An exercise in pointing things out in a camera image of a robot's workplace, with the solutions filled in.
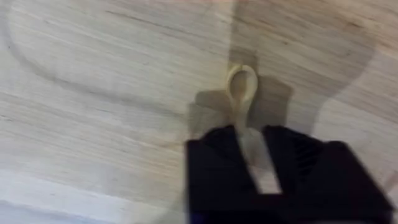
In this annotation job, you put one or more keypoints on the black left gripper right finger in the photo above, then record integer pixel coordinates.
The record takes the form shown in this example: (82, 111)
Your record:
(323, 177)

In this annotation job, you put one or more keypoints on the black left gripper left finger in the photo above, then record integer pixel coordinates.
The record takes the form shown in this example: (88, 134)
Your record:
(217, 168)

